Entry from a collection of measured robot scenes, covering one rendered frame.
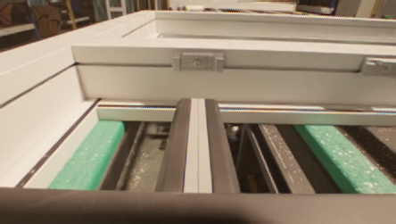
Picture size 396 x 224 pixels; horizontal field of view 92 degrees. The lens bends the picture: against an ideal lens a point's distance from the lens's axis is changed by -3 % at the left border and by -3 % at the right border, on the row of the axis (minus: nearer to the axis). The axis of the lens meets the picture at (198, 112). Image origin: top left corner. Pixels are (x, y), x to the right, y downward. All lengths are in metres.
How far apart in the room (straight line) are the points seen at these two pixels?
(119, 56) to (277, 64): 0.15
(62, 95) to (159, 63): 0.09
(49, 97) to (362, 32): 0.76
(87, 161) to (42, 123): 0.05
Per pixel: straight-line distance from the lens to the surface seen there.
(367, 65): 0.25
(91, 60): 0.22
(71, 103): 0.22
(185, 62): 0.19
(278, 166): 0.58
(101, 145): 0.19
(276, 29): 0.65
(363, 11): 9.64
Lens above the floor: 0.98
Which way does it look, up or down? 31 degrees down
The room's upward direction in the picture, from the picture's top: 2 degrees clockwise
